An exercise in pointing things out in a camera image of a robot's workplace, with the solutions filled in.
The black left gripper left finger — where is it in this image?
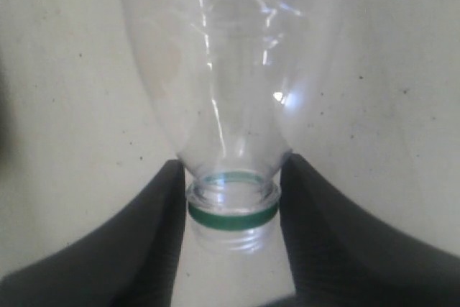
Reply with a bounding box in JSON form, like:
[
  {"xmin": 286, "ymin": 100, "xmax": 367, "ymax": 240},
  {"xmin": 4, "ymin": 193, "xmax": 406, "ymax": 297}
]
[{"xmin": 1, "ymin": 160, "xmax": 186, "ymax": 306}]

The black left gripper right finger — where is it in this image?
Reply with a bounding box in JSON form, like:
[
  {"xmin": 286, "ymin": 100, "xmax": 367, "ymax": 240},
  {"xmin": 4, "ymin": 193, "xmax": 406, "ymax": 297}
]
[{"xmin": 280, "ymin": 154, "xmax": 459, "ymax": 306}]

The clear plastic bottle green label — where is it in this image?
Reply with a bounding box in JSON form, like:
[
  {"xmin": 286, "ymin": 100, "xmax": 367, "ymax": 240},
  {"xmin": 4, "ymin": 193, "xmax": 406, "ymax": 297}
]
[{"xmin": 121, "ymin": 0, "xmax": 341, "ymax": 252}]

